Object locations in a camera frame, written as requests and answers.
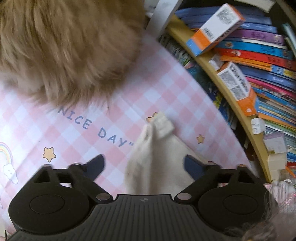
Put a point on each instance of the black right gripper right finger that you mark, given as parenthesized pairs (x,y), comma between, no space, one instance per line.
(198,170)

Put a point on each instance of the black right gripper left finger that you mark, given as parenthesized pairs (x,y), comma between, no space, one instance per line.
(87,172)

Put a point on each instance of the cream hoodie with black print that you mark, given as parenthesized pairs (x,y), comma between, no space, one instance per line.
(156,165)

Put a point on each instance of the pink checkered cartoon mat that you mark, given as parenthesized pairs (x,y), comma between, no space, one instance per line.
(34,135)

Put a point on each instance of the wooden bookshelf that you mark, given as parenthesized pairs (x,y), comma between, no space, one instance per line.
(182,19)

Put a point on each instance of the small white charger plug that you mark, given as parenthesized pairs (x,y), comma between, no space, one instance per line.
(258,126)

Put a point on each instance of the cream pen holder box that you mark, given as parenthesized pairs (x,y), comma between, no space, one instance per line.
(276,163)

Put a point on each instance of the small white calendar card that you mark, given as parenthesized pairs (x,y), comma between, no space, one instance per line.
(275,142)

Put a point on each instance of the fluffy brown cat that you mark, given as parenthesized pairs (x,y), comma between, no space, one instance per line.
(69,52)

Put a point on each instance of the row of colourful books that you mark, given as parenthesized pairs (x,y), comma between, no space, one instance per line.
(264,49)

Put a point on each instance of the white orange usmile box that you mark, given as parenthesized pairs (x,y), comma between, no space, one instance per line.
(220,25)

